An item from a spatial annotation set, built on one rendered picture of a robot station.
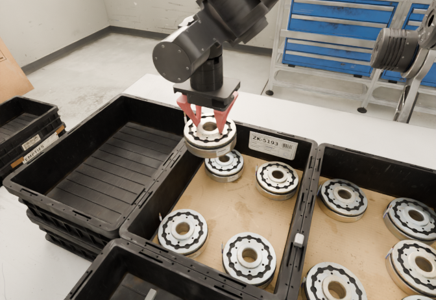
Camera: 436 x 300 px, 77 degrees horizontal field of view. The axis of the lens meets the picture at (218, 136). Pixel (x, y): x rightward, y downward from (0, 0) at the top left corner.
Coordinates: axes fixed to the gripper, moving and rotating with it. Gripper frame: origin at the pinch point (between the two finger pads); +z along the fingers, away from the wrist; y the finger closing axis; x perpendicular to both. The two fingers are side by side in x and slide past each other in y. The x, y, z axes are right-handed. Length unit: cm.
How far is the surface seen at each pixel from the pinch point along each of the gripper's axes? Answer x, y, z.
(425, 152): 57, 56, 38
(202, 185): 1.4, -4.0, 21.7
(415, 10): 196, 59, 27
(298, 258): -12.8, 21.7, 11.9
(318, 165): 11.4, 21.4, 13.9
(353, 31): 195, 25, 45
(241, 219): -3.6, 8.6, 21.8
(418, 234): 5.8, 43.1, 19.7
